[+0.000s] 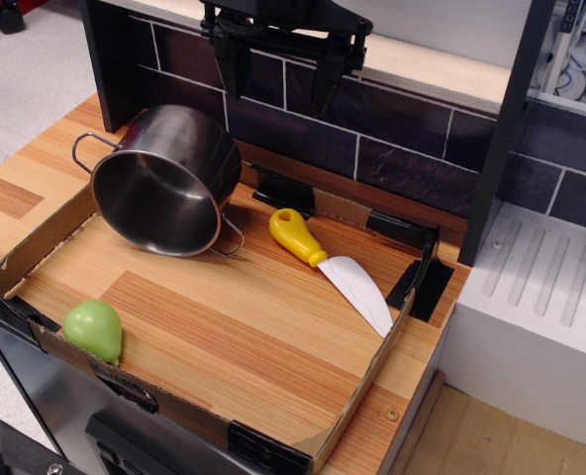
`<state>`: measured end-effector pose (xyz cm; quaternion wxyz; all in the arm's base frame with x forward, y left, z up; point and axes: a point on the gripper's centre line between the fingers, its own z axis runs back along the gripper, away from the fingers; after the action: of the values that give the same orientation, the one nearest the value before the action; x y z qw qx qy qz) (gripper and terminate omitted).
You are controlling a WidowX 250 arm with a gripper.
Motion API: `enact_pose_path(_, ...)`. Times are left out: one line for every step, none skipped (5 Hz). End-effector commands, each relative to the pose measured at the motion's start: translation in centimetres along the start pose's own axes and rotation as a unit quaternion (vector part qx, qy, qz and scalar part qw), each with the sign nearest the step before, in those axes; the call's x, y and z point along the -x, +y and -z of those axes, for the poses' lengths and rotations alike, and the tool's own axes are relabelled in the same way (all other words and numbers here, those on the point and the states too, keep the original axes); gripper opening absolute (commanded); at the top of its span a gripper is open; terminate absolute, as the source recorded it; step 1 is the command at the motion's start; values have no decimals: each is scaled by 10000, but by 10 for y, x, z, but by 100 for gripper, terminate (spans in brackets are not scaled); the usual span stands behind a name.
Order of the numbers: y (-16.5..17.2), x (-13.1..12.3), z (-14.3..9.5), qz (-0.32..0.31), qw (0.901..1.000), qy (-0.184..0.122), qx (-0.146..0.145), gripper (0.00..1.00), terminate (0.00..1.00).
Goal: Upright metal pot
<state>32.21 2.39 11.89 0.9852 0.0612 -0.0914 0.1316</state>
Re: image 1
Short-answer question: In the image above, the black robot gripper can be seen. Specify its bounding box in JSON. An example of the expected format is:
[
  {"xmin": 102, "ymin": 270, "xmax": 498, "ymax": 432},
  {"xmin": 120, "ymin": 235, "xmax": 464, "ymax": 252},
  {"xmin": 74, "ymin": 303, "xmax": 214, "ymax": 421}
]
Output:
[{"xmin": 200, "ymin": 0, "xmax": 373, "ymax": 117}]

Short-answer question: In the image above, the stainless steel pot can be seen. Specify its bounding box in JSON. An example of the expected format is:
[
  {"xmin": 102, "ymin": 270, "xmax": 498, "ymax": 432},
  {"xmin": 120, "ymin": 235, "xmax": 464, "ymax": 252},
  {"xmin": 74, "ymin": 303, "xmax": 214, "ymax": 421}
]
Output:
[{"xmin": 88, "ymin": 105, "xmax": 242, "ymax": 257}]

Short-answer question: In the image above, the cardboard fence with black tape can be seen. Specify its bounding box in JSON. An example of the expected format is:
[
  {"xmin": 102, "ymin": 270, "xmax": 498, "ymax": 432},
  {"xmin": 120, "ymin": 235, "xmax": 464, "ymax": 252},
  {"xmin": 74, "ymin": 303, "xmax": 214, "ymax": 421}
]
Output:
[{"xmin": 0, "ymin": 159, "xmax": 466, "ymax": 474}]

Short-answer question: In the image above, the black object on floor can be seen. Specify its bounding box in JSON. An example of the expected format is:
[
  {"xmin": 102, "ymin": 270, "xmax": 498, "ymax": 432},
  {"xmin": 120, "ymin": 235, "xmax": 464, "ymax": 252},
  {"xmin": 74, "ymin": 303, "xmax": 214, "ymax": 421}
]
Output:
[{"xmin": 0, "ymin": 0, "xmax": 25, "ymax": 35}]

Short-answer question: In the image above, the green toy pear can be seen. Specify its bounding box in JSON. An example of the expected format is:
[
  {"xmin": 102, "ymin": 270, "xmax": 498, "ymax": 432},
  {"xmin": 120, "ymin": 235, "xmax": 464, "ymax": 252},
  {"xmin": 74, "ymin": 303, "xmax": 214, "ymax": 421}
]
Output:
[{"xmin": 62, "ymin": 300, "xmax": 123, "ymax": 366}]

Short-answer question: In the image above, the white grooved sink drainboard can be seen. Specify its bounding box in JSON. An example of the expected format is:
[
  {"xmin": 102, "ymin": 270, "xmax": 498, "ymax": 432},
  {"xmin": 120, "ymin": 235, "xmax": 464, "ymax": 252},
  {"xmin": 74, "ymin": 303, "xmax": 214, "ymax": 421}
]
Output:
[{"xmin": 454, "ymin": 202, "xmax": 586, "ymax": 362}]

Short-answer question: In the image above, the black post at back left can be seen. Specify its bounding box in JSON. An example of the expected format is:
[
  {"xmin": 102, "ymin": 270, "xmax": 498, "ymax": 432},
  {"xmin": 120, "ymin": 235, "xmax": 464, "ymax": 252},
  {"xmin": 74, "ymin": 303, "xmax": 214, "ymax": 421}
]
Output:
[{"xmin": 80, "ymin": 0, "xmax": 144, "ymax": 133}]

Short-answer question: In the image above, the yellow handled toy knife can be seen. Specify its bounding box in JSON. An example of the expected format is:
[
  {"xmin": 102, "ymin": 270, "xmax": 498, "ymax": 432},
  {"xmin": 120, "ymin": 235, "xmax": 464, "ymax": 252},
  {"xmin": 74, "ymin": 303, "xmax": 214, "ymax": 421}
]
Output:
[{"xmin": 268, "ymin": 208, "xmax": 394, "ymax": 337}]

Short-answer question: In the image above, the dark grey vertical post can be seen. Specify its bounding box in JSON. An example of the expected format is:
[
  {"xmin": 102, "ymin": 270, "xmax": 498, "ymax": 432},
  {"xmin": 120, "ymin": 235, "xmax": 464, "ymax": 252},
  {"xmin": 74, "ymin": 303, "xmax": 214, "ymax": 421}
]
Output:
[{"xmin": 458, "ymin": 1, "xmax": 555, "ymax": 266}]

